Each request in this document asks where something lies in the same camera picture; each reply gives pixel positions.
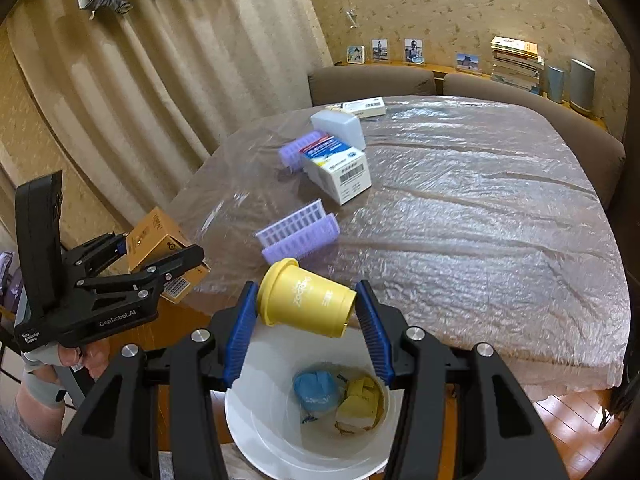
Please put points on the building photo frame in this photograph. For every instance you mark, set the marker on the building photo frame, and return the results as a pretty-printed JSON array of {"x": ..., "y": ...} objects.
[{"x": 467, "y": 62}]

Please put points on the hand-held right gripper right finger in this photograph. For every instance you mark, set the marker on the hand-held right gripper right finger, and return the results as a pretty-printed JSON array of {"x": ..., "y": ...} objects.
[{"x": 375, "y": 337}]

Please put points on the flat white carton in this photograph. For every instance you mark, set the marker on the flat white carton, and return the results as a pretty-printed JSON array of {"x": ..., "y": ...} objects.
[{"x": 365, "y": 107}]

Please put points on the white medicine box blue label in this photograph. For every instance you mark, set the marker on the white medicine box blue label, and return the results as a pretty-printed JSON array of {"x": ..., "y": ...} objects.
[{"x": 340, "y": 175}]

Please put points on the yellow plastic cup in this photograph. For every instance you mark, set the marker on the yellow plastic cup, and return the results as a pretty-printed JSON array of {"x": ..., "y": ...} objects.
[{"x": 310, "y": 300}]

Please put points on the large grey speaker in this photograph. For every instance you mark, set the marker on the large grey speaker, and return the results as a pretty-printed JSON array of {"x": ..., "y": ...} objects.
[{"x": 582, "y": 85}]

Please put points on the beige curtain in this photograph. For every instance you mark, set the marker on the beige curtain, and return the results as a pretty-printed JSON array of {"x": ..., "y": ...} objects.
[{"x": 175, "y": 85}]

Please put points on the white plastic bucket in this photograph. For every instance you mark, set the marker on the white plastic bucket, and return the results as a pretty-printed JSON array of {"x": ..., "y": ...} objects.
[{"x": 280, "y": 440}]

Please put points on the person's left hand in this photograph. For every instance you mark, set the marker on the person's left hand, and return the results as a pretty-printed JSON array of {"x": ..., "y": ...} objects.
[{"x": 95, "y": 360}]

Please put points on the purple vial tray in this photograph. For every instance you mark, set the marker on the purple vial tray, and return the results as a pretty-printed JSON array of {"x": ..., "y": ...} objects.
[
  {"x": 307, "y": 244},
  {"x": 287, "y": 226},
  {"x": 295, "y": 152}
]

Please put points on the person's left forearm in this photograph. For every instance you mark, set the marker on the person's left forearm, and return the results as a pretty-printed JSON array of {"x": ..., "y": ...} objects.
[{"x": 37, "y": 417}]

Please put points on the brown upholstered chair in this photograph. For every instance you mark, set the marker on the brown upholstered chair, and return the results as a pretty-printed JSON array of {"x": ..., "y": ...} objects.
[
  {"x": 575, "y": 125},
  {"x": 370, "y": 82}
]

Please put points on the blue crumpled wrapper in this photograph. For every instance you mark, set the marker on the blue crumpled wrapper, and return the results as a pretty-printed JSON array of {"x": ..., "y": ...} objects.
[{"x": 316, "y": 392}]

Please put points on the yellow crumpled paper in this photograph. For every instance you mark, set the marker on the yellow crumpled paper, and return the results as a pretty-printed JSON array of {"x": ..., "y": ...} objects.
[{"x": 357, "y": 405}]

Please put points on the translucent white plastic box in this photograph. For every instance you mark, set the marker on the translucent white plastic box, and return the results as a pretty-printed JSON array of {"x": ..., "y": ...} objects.
[{"x": 336, "y": 126}]

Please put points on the stack of books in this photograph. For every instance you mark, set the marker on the stack of books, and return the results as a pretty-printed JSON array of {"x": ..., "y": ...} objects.
[{"x": 517, "y": 65}]

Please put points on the orange cardboard box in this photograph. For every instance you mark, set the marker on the orange cardboard box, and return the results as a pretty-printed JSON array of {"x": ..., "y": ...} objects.
[{"x": 150, "y": 232}]

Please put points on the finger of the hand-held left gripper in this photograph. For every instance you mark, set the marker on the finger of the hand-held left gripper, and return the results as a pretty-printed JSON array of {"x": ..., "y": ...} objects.
[
  {"x": 150, "y": 272},
  {"x": 95, "y": 255}
]

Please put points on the wall hook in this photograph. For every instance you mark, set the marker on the wall hook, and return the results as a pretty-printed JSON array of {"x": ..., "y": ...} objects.
[{"x": 352, "y": 17}]

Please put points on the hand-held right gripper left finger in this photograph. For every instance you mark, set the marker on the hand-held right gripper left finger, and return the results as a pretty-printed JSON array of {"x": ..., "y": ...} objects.
[{"x": 240, "y": 332}]

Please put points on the wooden wall shelf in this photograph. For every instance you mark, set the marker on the wooden wall shelf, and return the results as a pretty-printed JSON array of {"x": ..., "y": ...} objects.
[{"x": 440, "y": 66}]

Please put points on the acrylic photo frame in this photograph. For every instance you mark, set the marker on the acrylic photo frame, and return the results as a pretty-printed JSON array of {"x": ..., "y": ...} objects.
[
  {"x": 357, "y": 55},
  {"x": 380, "y": 51},
  {"x": 414, "y": 51}
]

